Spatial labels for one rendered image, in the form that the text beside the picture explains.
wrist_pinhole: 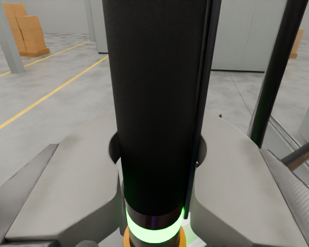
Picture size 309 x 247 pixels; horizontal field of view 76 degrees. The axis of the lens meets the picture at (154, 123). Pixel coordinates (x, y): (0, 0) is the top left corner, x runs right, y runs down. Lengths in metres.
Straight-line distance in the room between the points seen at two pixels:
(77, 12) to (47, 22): 2.08
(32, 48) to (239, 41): 6.66
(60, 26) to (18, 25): 6.18
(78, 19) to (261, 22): 10.52
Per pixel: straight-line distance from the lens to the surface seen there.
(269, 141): 1.50
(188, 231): 0.19
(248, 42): 5.88
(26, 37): 8.53
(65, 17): 14.21
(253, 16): 5.81
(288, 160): 0.27
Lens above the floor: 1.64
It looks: 32 degrees down
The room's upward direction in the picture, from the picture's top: straight up
